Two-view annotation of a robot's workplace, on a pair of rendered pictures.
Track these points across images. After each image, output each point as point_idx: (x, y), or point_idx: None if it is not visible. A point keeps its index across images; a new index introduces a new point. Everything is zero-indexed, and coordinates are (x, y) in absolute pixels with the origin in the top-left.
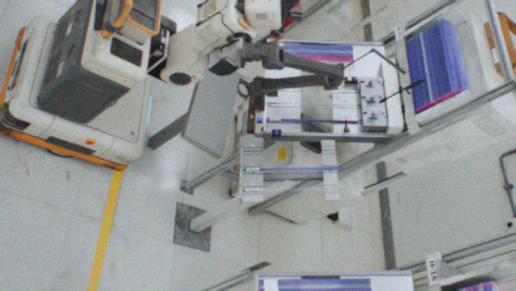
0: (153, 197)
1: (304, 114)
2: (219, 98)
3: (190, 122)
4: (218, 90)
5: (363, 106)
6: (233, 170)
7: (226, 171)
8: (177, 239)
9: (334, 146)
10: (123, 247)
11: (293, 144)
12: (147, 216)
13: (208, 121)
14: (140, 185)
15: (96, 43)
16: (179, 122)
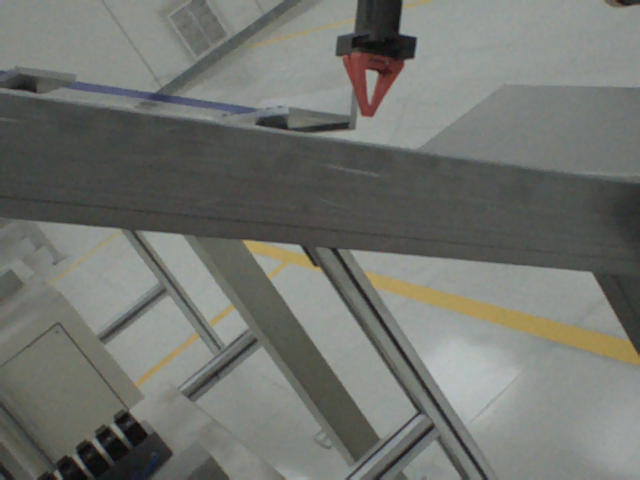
0: (560, 440)
1: (195, 462)
2: (550, 150)
3: (526, 88)
4: (583, 145)
5: None
6: (390, 445)
7: (407, 418)
8: (424, 470)
9: (15, 67)
10: (498, 360)
11: (195, 406)
12: (523, 417)
13: (499, 128)
14: (610, 413)
15: None
16: None
